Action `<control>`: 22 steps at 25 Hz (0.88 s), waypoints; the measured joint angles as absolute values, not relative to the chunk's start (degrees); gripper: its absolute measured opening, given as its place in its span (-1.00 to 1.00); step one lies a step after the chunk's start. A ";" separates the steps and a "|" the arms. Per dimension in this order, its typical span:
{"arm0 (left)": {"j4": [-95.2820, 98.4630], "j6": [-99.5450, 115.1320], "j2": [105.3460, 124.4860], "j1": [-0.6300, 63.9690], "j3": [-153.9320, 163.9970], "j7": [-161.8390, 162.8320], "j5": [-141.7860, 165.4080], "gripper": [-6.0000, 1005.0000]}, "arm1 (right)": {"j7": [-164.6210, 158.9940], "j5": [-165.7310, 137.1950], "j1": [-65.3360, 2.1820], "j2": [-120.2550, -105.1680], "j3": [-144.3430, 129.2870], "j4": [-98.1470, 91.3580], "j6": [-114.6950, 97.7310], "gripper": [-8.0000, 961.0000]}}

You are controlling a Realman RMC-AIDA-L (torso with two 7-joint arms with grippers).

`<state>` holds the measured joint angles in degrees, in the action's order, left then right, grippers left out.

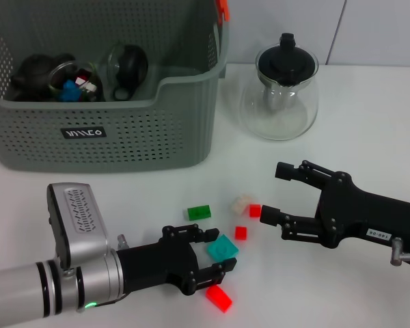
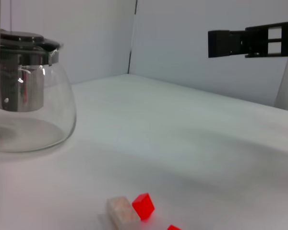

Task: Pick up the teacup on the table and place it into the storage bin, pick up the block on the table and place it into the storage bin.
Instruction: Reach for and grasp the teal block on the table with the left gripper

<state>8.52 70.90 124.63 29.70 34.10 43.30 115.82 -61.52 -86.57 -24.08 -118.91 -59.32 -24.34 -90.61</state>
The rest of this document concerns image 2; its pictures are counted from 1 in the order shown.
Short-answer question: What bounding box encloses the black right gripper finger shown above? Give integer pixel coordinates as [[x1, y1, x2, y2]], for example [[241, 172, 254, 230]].
[[208, 21, 288, 58]]

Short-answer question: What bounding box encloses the clear glass teapot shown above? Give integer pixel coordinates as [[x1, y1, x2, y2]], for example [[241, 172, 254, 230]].
[[0, 28, 77, 153]]

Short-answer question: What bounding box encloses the white translucent toy brick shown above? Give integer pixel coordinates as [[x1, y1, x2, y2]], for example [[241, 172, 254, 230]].
[[107, 195, 140, 230]]

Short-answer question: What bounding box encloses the black teapot lid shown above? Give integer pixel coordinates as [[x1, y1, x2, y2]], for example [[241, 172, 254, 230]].
[[0, 31, 63, 52]]

